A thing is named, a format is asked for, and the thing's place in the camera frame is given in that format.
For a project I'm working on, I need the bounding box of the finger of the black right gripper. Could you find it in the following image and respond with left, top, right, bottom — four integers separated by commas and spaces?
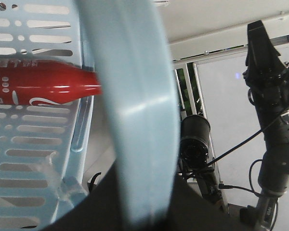
246, 20, 282, 75

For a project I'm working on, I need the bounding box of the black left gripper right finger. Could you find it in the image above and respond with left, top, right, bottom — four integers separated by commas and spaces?
167, 176, 251, 231

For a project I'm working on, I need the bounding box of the black robot base joint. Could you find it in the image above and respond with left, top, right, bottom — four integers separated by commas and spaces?
180, 115, 210, 169

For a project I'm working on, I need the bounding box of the red coca-cola aluminium bottle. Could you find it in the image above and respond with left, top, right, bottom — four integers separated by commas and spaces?
0, 59, 102, 106

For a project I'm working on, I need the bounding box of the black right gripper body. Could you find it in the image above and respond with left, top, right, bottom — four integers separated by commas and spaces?
243, 62, 289, 112

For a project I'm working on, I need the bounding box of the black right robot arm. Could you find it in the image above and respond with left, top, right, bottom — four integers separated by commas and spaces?
241, 20, 289, 231

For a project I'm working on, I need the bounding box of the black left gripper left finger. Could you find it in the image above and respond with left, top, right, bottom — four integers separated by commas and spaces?
44, 166, 123, 231

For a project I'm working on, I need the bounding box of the white mobile whiteboard stand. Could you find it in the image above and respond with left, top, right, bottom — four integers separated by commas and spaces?
172, 45, 289, 212

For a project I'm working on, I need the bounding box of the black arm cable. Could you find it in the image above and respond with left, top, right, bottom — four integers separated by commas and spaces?
206, 109, 289, 168

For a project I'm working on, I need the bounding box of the light blue plastic basket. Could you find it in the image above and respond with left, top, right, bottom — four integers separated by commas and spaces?
0, 0, 179, 231

